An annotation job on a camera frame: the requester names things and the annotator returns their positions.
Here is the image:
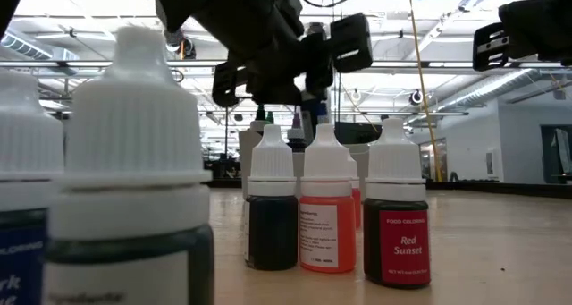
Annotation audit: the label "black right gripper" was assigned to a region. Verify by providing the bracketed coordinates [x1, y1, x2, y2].
[472, 0, 572, 72]

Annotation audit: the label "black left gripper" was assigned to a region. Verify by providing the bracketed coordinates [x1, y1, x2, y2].
[212, 13, 374, 108]

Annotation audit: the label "large purple-capped colouring bottle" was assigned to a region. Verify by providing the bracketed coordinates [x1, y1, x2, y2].
[286, 112, 307, 153]

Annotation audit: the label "small orange dropper bottle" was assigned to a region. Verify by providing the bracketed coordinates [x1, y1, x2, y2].
[298, 123, 358, 274]

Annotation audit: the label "small Red Sunset dropper bottle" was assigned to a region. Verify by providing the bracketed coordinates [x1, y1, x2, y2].
[362, 117, 433, 291]

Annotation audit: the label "white column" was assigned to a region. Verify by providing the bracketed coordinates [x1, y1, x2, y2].
[298, 88, 332, 131]

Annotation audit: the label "long ceiling light strip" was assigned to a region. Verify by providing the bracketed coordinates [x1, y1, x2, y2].
[0, 59, 572, 70]

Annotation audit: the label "grey plastic tray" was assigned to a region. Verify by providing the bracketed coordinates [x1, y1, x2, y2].
[239, 128, 372, 203]

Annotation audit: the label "dark window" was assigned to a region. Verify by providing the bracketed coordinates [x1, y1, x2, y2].
[539, 124, 572, 185]

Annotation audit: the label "glass door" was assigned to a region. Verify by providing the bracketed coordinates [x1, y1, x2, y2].
[418, 137, 449, 183]

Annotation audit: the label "small black dropper bottle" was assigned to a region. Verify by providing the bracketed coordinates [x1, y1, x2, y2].
[243, 123, 299, 272]

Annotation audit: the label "small dark green dropper bottle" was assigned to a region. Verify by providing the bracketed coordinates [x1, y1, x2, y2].
[44, 25, 215, 305]

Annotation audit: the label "small dark blue dropper bottle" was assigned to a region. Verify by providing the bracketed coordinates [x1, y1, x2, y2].
[0, 70, 65, 305]

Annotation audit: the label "yellow cable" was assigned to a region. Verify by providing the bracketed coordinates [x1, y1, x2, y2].
[406, 0, 443, 183]

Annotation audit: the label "black table frame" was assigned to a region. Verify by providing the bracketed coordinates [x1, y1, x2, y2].
[203, 179, 572, 199]

